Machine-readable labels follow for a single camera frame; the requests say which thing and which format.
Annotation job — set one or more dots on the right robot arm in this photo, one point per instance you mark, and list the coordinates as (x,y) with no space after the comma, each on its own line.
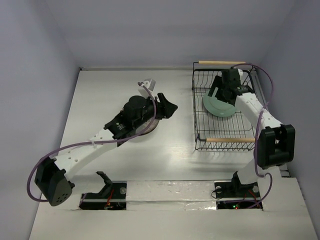
(274,142)

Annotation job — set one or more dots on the mint green plate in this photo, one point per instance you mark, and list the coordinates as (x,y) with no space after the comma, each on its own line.
(217,107)

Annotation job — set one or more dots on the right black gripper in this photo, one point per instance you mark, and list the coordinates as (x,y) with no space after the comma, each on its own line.
(220,91)

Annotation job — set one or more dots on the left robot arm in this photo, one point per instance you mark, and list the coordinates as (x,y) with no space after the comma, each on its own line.
(54,172)

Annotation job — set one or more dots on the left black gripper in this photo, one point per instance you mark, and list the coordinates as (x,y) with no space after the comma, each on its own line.
(164,109)

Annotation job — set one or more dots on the black wire dish rack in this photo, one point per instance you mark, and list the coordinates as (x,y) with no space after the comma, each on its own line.
(214,133)

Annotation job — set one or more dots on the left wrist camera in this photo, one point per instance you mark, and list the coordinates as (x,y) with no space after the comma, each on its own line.
(149,83)

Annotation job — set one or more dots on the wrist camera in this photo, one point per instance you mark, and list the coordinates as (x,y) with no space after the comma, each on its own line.
(239,71)
(149,83)

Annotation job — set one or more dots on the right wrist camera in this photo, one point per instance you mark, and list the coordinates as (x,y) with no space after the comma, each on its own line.
(239,71)

